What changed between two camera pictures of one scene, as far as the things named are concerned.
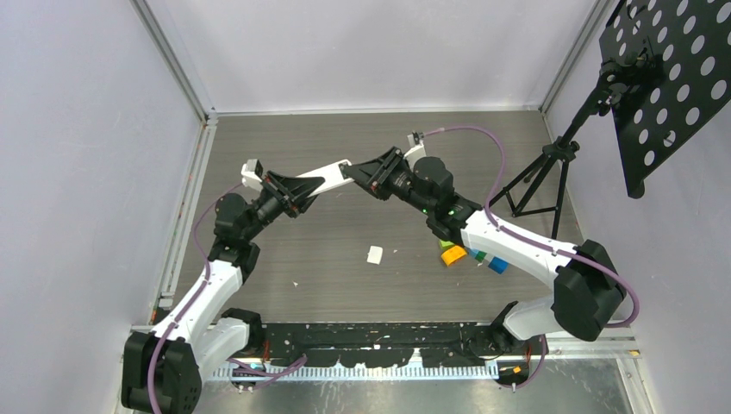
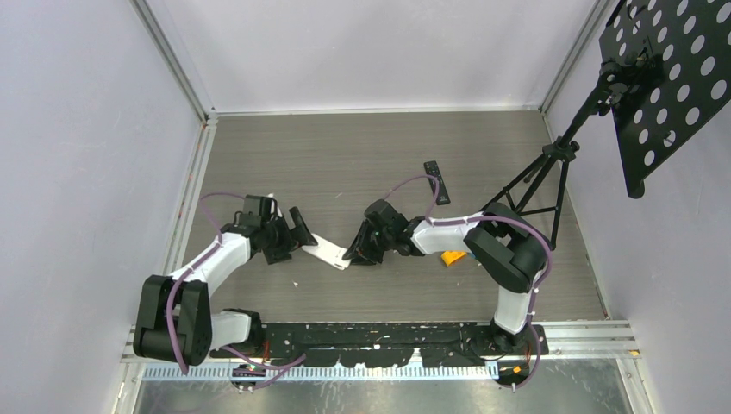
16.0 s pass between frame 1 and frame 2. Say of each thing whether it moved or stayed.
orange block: stayed
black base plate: stayed
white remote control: moved
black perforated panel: stayed
